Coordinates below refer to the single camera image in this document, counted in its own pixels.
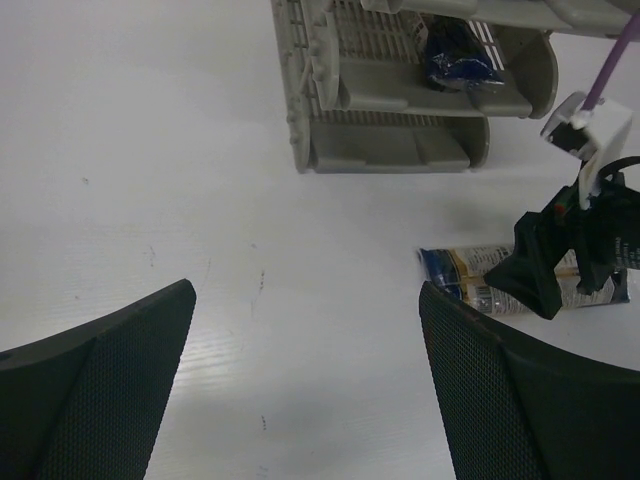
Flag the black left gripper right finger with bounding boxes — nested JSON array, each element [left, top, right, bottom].
[[419, 282, 639, 479]]

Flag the spaghetti bag blue ends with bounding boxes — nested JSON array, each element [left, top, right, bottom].
[[410, 13, 505, 93]]

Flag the grey stacked tray shelf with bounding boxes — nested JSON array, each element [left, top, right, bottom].
[[271, 1, 638, 173]]

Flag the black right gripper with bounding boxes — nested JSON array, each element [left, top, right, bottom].
[[484, 156, 639, 320]]

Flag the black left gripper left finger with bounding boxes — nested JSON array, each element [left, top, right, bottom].
[[1, 279, 196, 479]]

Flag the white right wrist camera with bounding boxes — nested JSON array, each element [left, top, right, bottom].
[[540, 91, 633, 210]]

